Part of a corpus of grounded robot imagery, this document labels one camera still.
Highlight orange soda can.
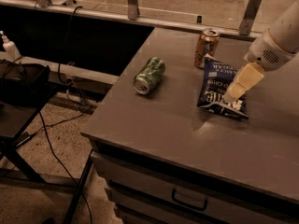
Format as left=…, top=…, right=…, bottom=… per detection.
left=194, top=28, right=220, bottom=68

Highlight green soda can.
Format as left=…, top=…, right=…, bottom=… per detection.
left=133, top=57, right=165, bottom=95

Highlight black bag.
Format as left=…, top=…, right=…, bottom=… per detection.
left=0, top=60, right=50, bottom=106

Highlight right metal bracket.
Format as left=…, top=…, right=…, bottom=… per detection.
left=239, top=0, right=263, bottom=35

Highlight black drawer handle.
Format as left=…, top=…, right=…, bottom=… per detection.
left=171, top=189, right=208, bottom=212

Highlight white spray bottle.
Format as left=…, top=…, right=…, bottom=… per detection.
left=0, top=31, right=21, bottom=61

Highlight black hanging cable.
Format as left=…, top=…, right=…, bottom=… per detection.
left=56, top=6, right=84, bottom=86

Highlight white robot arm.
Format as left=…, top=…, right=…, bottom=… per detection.
left=223, top=0, right=299, bottom=103

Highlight blue chip bag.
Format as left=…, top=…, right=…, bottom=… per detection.
left=197, top=55, right=249, bottom=119

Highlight black side table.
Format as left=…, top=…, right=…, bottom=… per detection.
left=0, top=83, right=60, bottom=184

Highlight grey drawer cabinet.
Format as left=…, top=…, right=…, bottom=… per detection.
left=83, top=29, right=299, bottom=224

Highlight middle metal bracket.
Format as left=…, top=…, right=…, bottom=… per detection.
left=127, top=0, right=139, bottom=20

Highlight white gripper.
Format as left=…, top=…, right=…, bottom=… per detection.
left=223, top=30, right=295, bottom=104

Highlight black floor cable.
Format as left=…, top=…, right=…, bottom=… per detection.
left=37, top=103, right=94, bottom=224

